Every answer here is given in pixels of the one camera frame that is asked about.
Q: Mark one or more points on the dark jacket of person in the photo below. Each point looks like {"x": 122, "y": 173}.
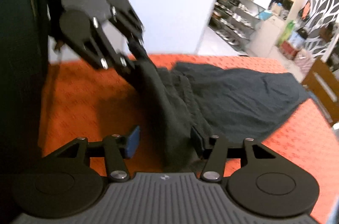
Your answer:
{"x": 24, "y": 65}

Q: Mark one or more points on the dark grey sweatpants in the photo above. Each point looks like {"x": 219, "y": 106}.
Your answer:
{"x": 235, "y": 103}

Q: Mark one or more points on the white storage cabinet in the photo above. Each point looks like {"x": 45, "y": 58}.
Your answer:
{"x": 264, "y": 38}

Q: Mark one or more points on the metal shoe rack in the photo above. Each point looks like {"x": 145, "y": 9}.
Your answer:
{"x": 235, "y": 21}

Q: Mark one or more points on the wooden chair by basket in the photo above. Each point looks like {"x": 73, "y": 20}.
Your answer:
{"x": 322, "y": 83}

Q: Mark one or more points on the orange floral table mat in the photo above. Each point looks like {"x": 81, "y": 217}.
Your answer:
{"x": 81, "y": 101}

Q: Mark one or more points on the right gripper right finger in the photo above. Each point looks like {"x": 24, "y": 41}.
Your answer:
{"x": 214, "y": 151}

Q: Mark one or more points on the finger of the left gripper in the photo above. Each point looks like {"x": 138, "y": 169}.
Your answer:
{"x": 127, "y": 69}
{"x": 140, "y": 54}

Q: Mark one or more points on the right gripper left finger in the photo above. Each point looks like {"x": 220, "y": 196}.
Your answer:
{"x": 117, "y": 148}

